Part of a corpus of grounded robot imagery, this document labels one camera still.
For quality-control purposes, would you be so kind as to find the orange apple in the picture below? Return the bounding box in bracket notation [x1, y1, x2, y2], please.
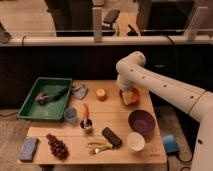
[96, 88, 107, 101]

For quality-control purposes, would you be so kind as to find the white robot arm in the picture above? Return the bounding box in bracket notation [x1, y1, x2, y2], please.
[116, 51, 213, 171]

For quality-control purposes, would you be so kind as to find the small metal cup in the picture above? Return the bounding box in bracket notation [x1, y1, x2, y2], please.
[80, 119, 92, 133]

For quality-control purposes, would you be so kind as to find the blue plastic cup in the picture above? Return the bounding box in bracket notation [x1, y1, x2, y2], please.
[64, 107, 77, 124]

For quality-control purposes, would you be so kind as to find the orange bowl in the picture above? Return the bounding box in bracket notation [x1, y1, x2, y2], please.
[119, 88, 140, 106]

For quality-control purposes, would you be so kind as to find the purple bowl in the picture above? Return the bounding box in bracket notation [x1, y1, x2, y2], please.
[128, 110, 155, 136]

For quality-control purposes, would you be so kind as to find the black remote control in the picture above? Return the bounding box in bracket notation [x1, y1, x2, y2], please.
[102, 127, 122, 148]

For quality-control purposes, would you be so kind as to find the orange carrot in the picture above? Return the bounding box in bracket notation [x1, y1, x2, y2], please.
[83, 103, 89, 119]

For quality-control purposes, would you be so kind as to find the grey crumpled cloth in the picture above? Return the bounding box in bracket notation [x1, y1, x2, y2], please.
[72, 84, 88, 100]

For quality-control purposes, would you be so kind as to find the yellow banana peel piece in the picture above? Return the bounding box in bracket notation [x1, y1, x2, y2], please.
[87, 142, 113, 149]

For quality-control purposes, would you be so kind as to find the blue tape roll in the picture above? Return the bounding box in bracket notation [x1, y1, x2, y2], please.
[162, 135, 180, 154]

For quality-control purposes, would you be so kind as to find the black office chair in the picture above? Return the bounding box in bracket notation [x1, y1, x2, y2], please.
[102, 10, 120, 36]

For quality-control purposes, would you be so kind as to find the green plastic tray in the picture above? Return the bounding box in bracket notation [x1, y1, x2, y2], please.
[17, 77, 73, 121]

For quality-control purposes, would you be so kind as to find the black tool in tray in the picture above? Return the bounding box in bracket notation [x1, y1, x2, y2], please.
[35, 87, 69, 106]

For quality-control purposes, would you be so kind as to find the bunch of dark grapes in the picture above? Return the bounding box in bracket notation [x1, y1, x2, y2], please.
[46, 134, 69, 160]

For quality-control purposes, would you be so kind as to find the blue sponge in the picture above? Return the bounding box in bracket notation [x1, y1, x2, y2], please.
[19, 138, 39, 162]

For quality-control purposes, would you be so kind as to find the wooden post left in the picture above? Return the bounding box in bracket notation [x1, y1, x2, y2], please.
[92, 7, 102, 43]

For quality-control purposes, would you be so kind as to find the wooden post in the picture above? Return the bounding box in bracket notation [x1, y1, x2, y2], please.
[184, 6, 208, 41]
[92, 7, 102, 43]

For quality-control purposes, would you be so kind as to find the wooden post right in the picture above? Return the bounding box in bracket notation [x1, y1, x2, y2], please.
[184, 6, 208, 41]

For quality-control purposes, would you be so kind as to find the white horizontal rail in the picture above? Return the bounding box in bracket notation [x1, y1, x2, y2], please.
[0, 35, 213, 47]

